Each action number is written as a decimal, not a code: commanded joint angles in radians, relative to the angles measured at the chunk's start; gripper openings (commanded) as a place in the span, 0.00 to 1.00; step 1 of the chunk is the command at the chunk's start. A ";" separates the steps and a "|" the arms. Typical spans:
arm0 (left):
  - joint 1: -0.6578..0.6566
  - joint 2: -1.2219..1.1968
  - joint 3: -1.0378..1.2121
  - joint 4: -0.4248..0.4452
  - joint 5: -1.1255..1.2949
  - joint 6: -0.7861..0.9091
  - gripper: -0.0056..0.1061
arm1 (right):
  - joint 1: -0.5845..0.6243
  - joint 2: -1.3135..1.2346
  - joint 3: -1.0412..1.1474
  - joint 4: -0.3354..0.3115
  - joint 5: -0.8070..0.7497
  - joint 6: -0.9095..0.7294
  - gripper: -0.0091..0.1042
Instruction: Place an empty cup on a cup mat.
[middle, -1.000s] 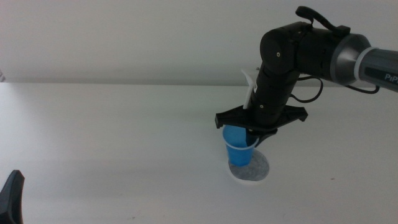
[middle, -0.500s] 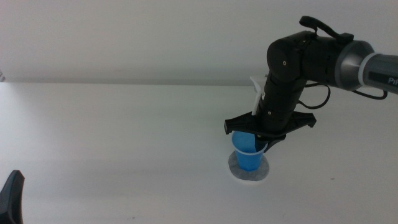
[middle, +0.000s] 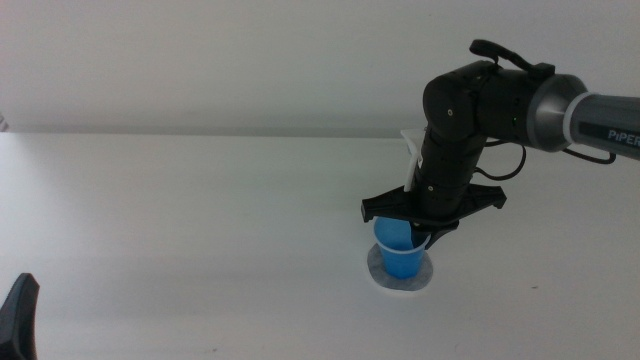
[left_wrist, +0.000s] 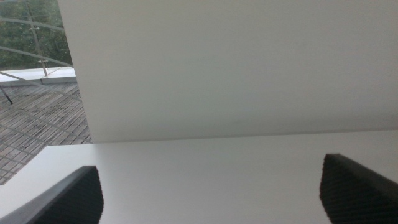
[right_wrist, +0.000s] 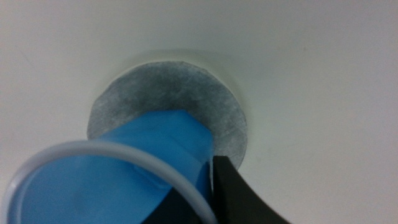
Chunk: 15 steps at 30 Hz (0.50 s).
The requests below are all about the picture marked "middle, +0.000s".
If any blue plastic cup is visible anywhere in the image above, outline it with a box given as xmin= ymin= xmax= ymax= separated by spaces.
xmin=372 ymin=215 xmax=432 ymax=281

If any round grey cup mat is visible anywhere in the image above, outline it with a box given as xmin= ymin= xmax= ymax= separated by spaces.
xmin=366 ymin=242 xmax=435 ymax=293

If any white backdrop board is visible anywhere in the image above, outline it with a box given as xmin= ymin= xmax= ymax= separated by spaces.
xmin=0 ymin=0 xmax=640 ymax=140

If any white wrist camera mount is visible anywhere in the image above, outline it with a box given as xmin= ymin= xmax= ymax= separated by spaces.
xmin=400 ymin=128 xmax=427 ymax=194

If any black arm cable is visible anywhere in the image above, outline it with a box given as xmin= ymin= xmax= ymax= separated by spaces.
xmin=469 ymin=140 xmax=618 ymax=182

